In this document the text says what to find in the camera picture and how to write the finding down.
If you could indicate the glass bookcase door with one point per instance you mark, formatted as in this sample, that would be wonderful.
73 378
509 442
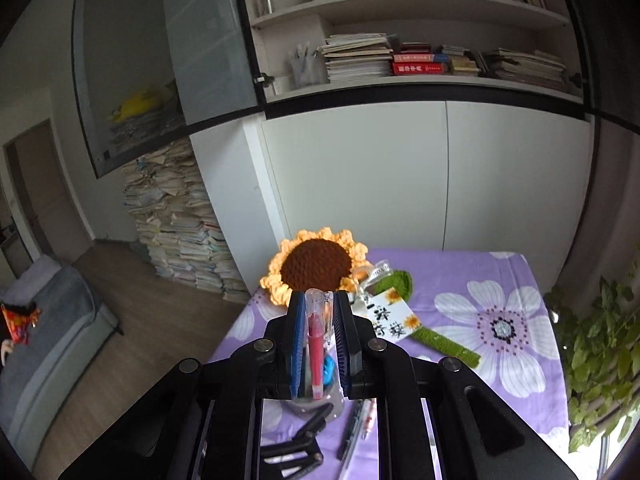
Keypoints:
615 35
200 35

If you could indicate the purple floral tablecloth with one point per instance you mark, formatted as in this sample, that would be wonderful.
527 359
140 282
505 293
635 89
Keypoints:
450 280

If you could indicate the clear pencil cup on shelf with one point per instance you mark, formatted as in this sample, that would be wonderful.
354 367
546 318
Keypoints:
307 70

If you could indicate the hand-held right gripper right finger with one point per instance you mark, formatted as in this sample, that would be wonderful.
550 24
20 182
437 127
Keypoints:
342 340

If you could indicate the grey sofa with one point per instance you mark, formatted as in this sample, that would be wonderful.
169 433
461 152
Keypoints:
50 340

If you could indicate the brown wooden door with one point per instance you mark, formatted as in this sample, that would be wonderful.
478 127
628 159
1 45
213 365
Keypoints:
50 195

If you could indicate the pink grey curtain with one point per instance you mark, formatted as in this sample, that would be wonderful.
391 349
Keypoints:
615 200

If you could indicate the pile of books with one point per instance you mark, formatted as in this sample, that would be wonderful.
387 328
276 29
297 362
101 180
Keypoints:
185 240

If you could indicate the small stack of books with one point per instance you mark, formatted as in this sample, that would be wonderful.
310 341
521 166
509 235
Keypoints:
462 62

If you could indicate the green potted plant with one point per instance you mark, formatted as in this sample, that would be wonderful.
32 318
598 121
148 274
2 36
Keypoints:
595 355

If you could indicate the black pen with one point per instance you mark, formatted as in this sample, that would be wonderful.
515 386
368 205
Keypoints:
350 435

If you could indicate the white bookcase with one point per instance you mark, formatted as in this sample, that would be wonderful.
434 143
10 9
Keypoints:
350 170

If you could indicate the tall stack of papers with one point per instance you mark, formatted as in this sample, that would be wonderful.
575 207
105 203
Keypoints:
355 60

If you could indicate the white gift tag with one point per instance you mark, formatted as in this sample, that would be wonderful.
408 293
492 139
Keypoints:
390 317

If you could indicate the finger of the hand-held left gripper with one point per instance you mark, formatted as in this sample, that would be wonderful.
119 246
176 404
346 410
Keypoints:
292 455

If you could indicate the pink patterned pen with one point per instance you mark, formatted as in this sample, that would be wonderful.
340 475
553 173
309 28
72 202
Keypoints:
368 417

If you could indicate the red patterned bag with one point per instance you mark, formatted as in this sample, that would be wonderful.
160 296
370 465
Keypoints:
20 322

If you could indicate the grey fabric pen holder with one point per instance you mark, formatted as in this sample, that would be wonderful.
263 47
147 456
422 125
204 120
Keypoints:
310 407

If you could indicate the stack of magazines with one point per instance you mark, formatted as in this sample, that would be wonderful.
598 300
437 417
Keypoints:
525 70

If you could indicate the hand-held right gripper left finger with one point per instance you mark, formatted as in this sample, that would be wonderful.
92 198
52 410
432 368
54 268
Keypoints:
297 340

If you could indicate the thick red dictionary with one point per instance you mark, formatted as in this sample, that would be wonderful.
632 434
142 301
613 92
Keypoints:
417 68

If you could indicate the thin red book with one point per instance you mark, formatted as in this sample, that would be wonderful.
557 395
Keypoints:
412 57

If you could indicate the yellow plush toy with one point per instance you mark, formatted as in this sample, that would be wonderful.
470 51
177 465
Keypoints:
140 105

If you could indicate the red pen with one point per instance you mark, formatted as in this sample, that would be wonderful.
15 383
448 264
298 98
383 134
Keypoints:
316 350

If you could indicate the crochet sunflower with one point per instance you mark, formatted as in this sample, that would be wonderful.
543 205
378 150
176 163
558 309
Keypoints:
315 262

